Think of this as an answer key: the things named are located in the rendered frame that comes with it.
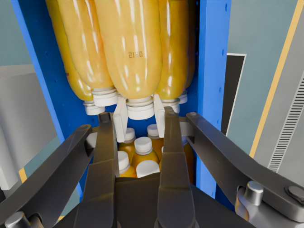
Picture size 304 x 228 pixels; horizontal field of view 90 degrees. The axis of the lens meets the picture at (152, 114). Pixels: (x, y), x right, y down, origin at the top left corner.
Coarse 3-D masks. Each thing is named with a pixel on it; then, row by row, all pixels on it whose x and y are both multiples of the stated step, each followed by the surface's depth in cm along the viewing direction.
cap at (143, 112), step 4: (152, 104) 21; (128, 108) 21; (132, 108) 20; (136, 108) 20; (140, 108) 20; (144, 108) 20; (148, 108) 20; (152, 108) 21; (128, 112) 21; (132, 112) 20; (136, 112) 20; (140, 112) 20; (144, 112) 20; (148, 112) 21; (152, 112) 21; (128, 116) 22; (132, 116) 21; (136, 116) 20; (140, 116) 20; (144, 116) 20; (148, 116) 21
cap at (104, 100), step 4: (116, 92) 25; (96, 96) 24; (100, 96) 23; (104, 96) 23; (108, 96) 24; (112, 96) 24; (116, 96) 25; (96, 100) 24; (100, 100) 23; (104, 100) 23; (108, 100) 24; (112, 100) 24; (116, 100) 25; (96, 104) 24; (100, 104) 24; (104, 104) 24; (108, 104) 24; (112, 104) 24
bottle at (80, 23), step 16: (64, 0) 18; (80, 0) 18; (64, 16) 19; (80, 16) 18; (96, 16) 19; (80, 32) 19; (96, 32) 19; (80, 48) 19; (96, 48) 20; (80, 64) 20; (96, 64) 20; (96, 80) 21
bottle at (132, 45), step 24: (96, 0) 15; (120, 0) 14; (144, 0) 15; (120, 24) 15; (144, 24) 15; (120, 48) 16; (144, 48) 16; (120, 72) 17; (144, 72) 17; (144, 96) 19
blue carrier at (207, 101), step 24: (24, 0) 20; (216, 0) 14; (24, 24) 20; (48, 24) 25; (216, 24) 15; (48, 48) 25; (216, 48) 16; (48, 72) 24; (216, 72) 17; (48, 96) 23; (72, 96) 30; (192, 96) 35; (216, 96) 18; (72, 120) 30; (96, 120) 37; (144, 120) 44; (216, 120) 19
